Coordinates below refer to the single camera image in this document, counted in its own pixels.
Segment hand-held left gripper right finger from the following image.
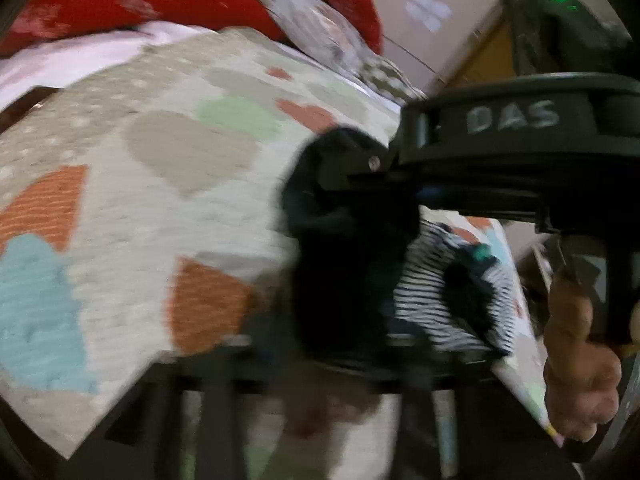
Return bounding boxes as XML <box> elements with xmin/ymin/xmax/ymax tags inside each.
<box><xmin>370</xmin><ymin>357</ymin><xmax>578</xmax><ymax>480</ymax></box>

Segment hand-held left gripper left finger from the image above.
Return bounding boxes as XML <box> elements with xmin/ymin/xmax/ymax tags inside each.
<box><xmin>60</xmin><ymin>334</ymin><xmax>282</xmax><ymax>480</ymax></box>

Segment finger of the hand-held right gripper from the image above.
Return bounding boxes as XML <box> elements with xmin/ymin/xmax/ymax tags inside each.
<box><xmin>311</xmin><ymin>146</ymin><xmax>402</xmax><ymax>192</ymax></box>

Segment black pants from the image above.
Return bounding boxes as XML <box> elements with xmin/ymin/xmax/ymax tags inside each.
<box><xmin>281</xmin><ymin>127</ymin><xmax>437</xmax><ymax>363</ymax></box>

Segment person's right hand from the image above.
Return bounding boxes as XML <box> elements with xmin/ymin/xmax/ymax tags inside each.
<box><xmin>542</xmin><ymin>266</ymin><xmax>624</xmax><ymax>444</ymax></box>

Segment black white striped shirt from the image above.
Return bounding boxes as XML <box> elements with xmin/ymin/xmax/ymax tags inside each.
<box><xmin>394</xmin><ymin>221</ymin><xmax>519</xmax><ymax>359</ymax></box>

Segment olive polka dot pillow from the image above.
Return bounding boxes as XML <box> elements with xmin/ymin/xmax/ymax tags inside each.
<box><xmin>359</xmin><ymin>54</ymin><xmax>427</xmax><ymax>107</ymax></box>

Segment green printed dark garment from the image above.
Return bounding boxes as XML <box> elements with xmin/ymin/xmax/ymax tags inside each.
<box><xmin>472</xmin><ymin>244</ymin><xmax>501</xmax><ymax>267</ymax></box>

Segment wooden door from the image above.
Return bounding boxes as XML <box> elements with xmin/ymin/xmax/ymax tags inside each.
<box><xmin>444</xmin><ymin>14</ymin><xmax>517</xmax><ymax>92</ymax></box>

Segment grey floral pillow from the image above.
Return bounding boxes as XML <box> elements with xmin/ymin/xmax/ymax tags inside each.
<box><xmin>244</xmin><ymin>0</ymin><xmax>382</xmax><ymax>82</ymax></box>

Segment white wardrobe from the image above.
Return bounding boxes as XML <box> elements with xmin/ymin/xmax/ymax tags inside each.
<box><xmin>374</xmin><ymin>0</ymin><xmax>507</xmax><ymax>92</ymax></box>

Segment heart patterned blanket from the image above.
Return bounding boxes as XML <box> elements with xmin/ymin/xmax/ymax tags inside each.
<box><xmin>0</xmin><ymin>27</ymin><xmax>566</xmax><ymax>461</ymax></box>

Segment white bed sheet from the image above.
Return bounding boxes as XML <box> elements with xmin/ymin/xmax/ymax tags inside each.
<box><xmin>0</xmin><ymin>21</ymin><xmax>217</xmax><ymax>112</ymax></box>

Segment dark wooden bed frame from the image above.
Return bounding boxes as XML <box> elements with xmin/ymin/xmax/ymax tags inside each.
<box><xmin>0</xmin><ymin>86</ymin><xmax>62</xmax><ymax>134</ymax></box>

